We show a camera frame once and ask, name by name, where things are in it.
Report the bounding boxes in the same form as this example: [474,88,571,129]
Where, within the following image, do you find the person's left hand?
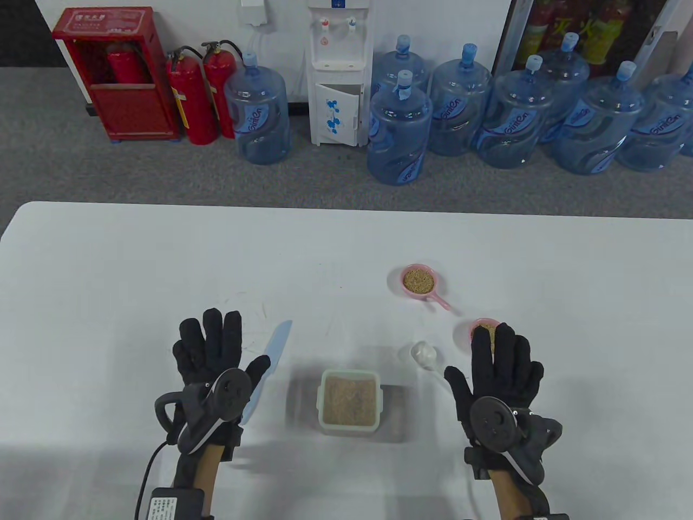
[172,309,271,488]

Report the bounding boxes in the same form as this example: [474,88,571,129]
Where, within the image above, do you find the person's right hand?
[444,323,564,488]

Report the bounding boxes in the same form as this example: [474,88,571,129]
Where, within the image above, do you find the small white sesame portion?
[475,323,499,354]
[404,269,435,294]

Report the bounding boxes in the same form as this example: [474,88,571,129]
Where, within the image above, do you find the light blue knife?
[240,320,293,426]

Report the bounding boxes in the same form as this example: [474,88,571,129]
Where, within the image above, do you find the white plastic coffee spoon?
[411,341,447,374]

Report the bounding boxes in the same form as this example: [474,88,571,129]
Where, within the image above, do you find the clear green-rimmed container lid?
[317,369,383,428]

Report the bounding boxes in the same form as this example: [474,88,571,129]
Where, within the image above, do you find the white sesame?
[323,378,377,425]

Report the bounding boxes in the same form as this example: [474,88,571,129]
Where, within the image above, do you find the clear plastic food container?
[318,369,383,437]

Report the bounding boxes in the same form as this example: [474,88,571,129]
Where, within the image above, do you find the person's left forearm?
[192,447,225,493]

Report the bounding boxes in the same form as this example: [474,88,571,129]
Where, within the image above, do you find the person's right forearm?
[490,469,534,520]

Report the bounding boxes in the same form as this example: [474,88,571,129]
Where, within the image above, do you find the blue water jug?
[224,52,291,165]

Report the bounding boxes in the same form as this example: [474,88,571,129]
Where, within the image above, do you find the red fire extinguisher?
[106,43,144,83]
[201,41,241,139]
[165,46,218,146]

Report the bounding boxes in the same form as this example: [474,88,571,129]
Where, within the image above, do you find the red fire extinguisher cabinet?
[53,7,182,143]

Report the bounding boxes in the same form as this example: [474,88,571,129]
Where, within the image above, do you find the row of blue water bottles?
[367,32,693,186]

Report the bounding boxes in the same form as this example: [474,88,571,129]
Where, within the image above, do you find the white water dispenser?
[306,0,374,148]

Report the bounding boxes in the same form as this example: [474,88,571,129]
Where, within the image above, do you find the small pink handled dish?
[469,318,501,355]
[400,264,452,311]

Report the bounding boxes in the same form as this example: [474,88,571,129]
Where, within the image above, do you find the black cable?
[135,441,168,520]

